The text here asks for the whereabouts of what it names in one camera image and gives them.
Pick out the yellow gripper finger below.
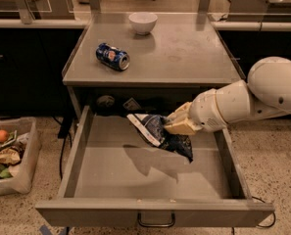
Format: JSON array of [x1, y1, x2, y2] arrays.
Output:
[[168, 102, 191, 121], [165, 118, 198, 135]]

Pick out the blue chip bag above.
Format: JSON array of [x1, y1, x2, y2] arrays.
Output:
[[126, 114, 193, 163]]

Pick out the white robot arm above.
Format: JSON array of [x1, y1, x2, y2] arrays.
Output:
[[165, 57, 291, 135]]

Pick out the black items behind drawer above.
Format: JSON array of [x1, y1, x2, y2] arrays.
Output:
[[91, 95, 166, 117]]

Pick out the grey open top drawer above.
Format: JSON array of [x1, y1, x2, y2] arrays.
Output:
[[36, 109, 274, 227]]

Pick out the grey metal cabinet table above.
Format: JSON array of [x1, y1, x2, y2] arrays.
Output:
[[63, 13, 242, 117]]

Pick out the blue soda can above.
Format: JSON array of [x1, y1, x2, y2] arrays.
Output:
[[95, 43, 130, 71]]

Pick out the white ceramic bowl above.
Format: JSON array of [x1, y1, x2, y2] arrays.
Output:
[[128, 12, 158, 35]]

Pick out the clear plastic bin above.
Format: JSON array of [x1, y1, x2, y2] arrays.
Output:
[[0, 117, 41, 196]]

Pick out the crumpled snack wrapper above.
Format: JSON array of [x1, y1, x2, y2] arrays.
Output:
[[0, 149, 21, 165]]

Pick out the orange fruit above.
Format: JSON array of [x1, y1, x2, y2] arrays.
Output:
[[0, 129, 9, 143]]

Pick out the green item in bin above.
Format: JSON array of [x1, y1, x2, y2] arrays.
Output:
[[0, 167, 12, 179]]

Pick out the black drawer handle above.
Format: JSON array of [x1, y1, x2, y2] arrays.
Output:
[[137, 211, 175, 228]]

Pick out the black cable at right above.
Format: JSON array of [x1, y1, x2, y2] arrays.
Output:
[[251, 195, 277, 229]]

